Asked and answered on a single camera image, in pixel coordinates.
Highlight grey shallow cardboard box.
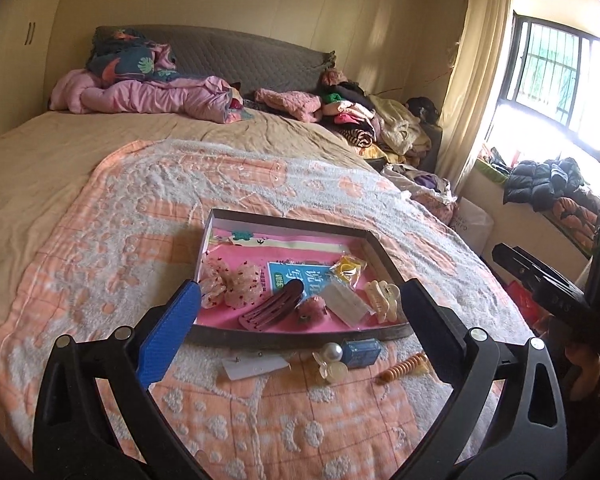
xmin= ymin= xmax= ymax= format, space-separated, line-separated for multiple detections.
xmin=187 ymin=209 xmax=412 ymax=350

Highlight grey quilted headboard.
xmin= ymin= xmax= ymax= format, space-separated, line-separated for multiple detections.
xmin=94 ymin=25 xmax=336 ymax=96

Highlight pink flower hair clip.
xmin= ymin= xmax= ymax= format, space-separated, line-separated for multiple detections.
xmin=297 ymin=296 xmax=329 ymax=326

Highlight right hand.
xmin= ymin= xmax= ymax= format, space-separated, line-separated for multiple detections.
xmin=565 ymin=342 xmax=600 ymax=382

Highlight small blue box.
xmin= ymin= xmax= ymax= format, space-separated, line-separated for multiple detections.
xmin=341 ymin=338 xmax=382 ymax=370

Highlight floral laundry basket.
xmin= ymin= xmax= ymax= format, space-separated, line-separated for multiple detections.
xmin=380 ymin=164 xmax=457 ymax=226

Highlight dark pink hair comb clip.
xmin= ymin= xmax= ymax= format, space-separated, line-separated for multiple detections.
xmin=238 ymin=278 xmax=304 ymax=333

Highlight white earring card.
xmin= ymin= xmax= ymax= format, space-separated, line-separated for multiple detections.
xmin=222 ymin=352 xmax=289 ymax=382

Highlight cream curtain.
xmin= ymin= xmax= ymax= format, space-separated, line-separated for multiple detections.
xmin=436 ymin=0 xmax=512 ymax=193

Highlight pink dotted fabric scrunchie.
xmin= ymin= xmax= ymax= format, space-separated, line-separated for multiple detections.
xmin=198 ymin=257 xmax=265 ymax=309

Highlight cream hair claw clip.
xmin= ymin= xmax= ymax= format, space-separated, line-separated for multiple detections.
xmin=364 ymin=281 xmax=401 ymax=323

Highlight black puffer jacket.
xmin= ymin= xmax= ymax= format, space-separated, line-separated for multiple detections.
xmin=503 ymin=157 xmax=585 ymax=212

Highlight pink knitted sweater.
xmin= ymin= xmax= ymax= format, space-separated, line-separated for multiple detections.
xmin=254 ymin=89 xmax=323 ymax=122

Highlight bag with yellow hoop earrings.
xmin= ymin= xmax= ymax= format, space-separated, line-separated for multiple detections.
xmin=329 ymin=255 xmax=367 ymax=289

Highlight window with bars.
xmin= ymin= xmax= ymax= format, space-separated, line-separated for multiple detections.
xmin=494 ymin=14 xmax=600 ymax=165

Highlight tan bed sheet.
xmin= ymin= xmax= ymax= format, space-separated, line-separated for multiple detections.
xmin=0 ymin=109 xmax=376 ymax=401

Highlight peach spiral hair tie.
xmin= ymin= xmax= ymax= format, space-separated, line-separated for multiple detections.
xmin=377 ymin=350 xmax=432 ymax=385

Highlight pearl hair clip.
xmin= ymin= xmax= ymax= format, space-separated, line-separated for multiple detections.
xmin=312 ymin=342 xmax=349 ymax=384

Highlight cream wardrobe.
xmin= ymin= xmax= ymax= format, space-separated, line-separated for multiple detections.
xmin=0 ymin=0 xmax=60 ymax=134

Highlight dark floral pillow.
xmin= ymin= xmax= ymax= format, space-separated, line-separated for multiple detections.
xmin=85 ymin=28 xmax=178 ymax=87

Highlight orange patterned cushion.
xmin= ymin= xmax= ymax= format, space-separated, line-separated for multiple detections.
xmin=552 ymin=197 xmax=597 ymax=255

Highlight pile of clothes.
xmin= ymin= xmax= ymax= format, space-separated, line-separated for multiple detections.
xmin=317 ymin=68 xmax=442 ymax=171

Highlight pink quilt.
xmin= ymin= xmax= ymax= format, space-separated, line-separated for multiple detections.
xmin=48 ymin=70 xmax=250 ymax=124

